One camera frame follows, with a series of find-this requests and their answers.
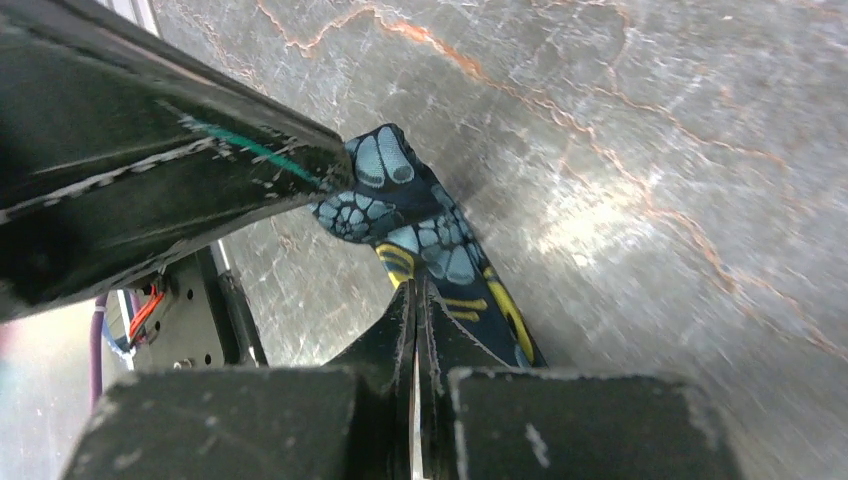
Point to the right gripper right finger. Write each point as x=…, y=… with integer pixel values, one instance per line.
x=462, y=403

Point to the blue yellow patterned tie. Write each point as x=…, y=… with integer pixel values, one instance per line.
x=400, y=209

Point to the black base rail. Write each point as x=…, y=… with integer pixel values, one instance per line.
x=192, y=313

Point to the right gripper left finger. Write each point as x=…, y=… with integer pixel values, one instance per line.
x=383, y=357

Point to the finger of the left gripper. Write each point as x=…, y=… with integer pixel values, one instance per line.
x=120, y=154

